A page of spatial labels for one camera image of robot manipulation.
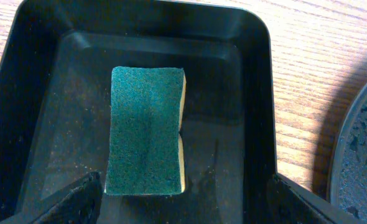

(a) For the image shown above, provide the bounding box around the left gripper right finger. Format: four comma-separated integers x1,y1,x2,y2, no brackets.
266,174,361,224

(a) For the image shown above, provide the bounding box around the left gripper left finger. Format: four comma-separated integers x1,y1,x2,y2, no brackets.
2,172,103,224

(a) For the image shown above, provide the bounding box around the green yellow sponge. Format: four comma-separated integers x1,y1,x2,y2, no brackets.
105,67,186,196

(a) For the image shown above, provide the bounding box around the round black tray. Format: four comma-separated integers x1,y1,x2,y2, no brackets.
327,83,367,223

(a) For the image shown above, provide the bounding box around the black rectangular tray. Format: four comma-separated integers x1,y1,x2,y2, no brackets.
0,1,276,223

